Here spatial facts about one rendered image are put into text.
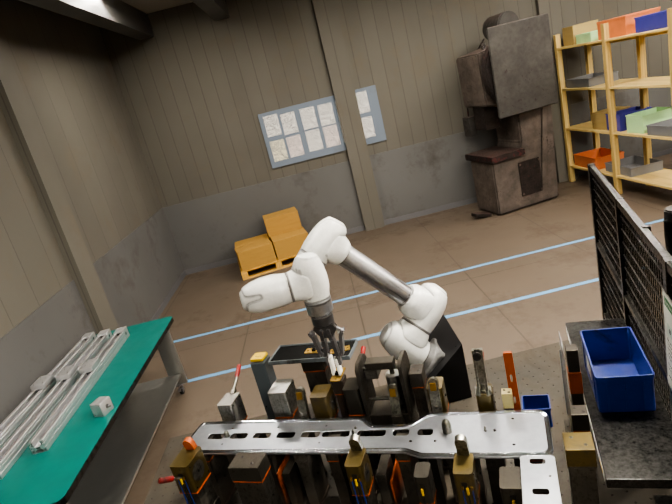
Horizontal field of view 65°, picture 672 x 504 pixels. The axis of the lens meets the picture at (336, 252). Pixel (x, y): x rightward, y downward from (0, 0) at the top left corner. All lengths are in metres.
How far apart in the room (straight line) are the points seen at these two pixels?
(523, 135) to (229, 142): 4.10
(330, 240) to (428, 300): 0.56
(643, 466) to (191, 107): 7.25
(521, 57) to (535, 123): 0.96
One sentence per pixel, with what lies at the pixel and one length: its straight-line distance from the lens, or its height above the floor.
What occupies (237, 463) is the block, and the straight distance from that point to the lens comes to 2.04.
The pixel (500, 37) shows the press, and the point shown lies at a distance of 7.09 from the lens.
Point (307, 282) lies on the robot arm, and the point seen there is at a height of 1.63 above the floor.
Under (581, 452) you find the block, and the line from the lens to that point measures 1.76.
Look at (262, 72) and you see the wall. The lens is 7.94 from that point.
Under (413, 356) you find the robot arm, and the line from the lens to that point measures 2.51.
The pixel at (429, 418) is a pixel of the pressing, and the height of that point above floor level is 1.00.
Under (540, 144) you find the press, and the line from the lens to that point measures 7.75.
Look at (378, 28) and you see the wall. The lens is 8.03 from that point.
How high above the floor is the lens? 2.19
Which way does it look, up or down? 17 degrees down
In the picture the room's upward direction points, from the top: 14 degrees counter-clockwise
